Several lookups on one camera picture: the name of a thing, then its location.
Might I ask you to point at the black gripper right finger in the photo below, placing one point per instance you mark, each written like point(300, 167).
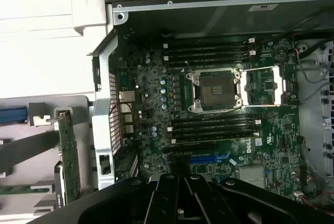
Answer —
point(261, 203)

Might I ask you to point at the black silver PC case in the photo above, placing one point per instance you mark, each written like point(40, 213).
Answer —
point(103, 119)

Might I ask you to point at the green RAM stick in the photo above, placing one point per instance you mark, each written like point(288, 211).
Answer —
point(23, 190)

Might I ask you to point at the CPU socket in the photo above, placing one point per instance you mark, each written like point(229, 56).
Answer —
point(216, 89)

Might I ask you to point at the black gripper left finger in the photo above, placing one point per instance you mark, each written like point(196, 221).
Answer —
point(104, 203)

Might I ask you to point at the silver socket cover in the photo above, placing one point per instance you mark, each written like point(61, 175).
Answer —
point(281, 85)

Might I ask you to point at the green motherboard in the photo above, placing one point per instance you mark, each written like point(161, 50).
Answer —
point(274, 130)

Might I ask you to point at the pale metal corner bracket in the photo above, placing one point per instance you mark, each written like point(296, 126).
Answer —
point(88, 12)

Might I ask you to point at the silver chipset heatsink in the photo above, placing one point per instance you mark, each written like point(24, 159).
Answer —
point(250, 174)

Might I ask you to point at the grey parts rack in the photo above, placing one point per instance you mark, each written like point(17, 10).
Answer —
point(83, 109)

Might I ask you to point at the silver ethernet port block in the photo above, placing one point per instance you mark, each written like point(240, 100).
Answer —
point(126, 96)

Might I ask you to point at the black long expansion slot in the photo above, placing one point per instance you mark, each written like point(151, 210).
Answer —
point(193, 148)

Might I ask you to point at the blue expansion slot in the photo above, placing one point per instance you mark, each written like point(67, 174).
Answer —
point(203, 160)

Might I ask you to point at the thin metal locking lever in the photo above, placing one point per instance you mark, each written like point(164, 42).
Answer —
point(189, 68)

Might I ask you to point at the black RAM slot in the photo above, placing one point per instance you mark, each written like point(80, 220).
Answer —
point(208, 62)
point(208, 50)
point(208, 56)
point(214, 125)
point(214, 120)
point(214, 132)
point(208, 44)

